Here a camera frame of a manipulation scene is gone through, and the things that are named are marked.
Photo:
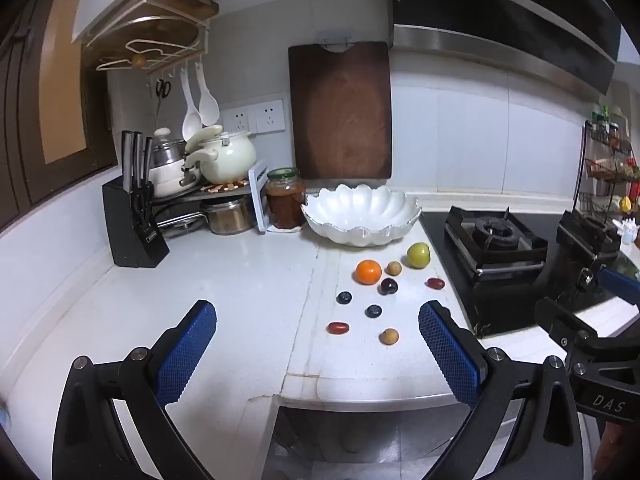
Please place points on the black scissors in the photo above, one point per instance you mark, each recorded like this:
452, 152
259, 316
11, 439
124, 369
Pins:
162, 90

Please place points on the green round fruit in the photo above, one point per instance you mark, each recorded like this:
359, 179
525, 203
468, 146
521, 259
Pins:
418, 255

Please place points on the dark purple plum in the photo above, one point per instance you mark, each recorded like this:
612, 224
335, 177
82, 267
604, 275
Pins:
388, 286

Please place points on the clear wall hook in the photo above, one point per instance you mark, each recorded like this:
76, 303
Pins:
336, 42

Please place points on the black steel range hood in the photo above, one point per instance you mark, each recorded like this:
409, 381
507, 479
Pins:
500, 10

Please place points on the thin wooden board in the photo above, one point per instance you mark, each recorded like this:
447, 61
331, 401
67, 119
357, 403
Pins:
185, 5

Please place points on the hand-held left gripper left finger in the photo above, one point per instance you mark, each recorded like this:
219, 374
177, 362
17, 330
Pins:
187, 355

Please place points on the black gas stove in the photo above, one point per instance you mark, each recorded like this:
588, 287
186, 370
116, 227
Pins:
500, 290

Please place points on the black knife block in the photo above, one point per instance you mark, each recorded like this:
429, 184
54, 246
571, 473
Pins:
135, 230

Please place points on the tan longan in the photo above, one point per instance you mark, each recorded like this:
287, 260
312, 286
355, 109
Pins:
388, 336
394, 268

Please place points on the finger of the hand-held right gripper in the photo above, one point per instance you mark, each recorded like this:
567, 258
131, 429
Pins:
620, 285
560, 320

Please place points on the small white item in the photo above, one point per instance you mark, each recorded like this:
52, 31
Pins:
629, 230

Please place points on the steel lidded pot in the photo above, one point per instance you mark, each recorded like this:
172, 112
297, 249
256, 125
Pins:
170, 180

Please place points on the white rice spoon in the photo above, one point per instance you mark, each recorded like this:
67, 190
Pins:
208, 102
190, 115

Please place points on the stainless steel pot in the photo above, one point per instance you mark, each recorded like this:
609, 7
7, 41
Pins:
230, 217

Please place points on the red oblong grape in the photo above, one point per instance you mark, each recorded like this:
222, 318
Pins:
338, 328
435, 283

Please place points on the blueberry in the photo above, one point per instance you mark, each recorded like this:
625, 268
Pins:
373, 311
344, 297

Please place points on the glass jar with green lid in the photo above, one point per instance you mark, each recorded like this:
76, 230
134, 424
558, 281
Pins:
285, 200

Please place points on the cream ceramic pot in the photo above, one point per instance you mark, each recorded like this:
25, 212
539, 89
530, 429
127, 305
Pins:
227, 157

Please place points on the dark brown window frame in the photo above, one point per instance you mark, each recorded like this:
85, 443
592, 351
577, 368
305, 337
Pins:
30, 110

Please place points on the small yellow item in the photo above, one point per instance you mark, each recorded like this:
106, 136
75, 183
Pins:
625, 204

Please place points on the wooden trivet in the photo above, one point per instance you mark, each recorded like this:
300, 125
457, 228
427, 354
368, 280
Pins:
225, 186

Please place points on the dark wooden cutting board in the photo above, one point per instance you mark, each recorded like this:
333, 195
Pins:
340, 110

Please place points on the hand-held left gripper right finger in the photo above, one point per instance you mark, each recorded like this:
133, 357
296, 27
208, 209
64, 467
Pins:
450, 355

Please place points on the orange mandarin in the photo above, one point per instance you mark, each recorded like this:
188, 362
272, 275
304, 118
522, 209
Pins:
369, 271

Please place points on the white scalloped bowl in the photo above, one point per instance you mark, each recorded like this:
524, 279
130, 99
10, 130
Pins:
360, 215

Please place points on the white kitchen shelf rack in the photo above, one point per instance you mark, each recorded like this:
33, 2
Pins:
256, 200

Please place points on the steel pan lid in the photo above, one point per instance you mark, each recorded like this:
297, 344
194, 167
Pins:
175, 222

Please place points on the green capped bottle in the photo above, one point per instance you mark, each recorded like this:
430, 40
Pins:
606, 122

